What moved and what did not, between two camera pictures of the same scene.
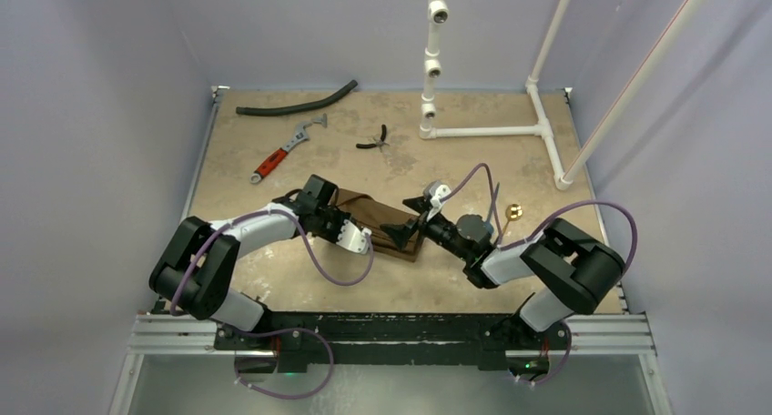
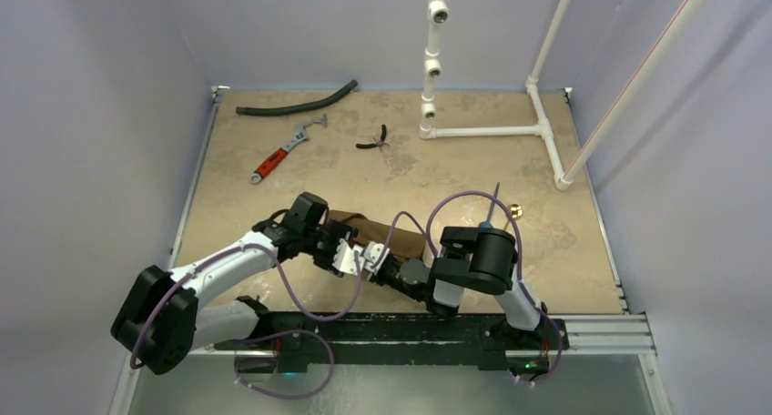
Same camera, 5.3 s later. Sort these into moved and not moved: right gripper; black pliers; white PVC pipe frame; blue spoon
Moved: right gripper
Not moved: blue spoon; white PVC pipe frame; black pliers
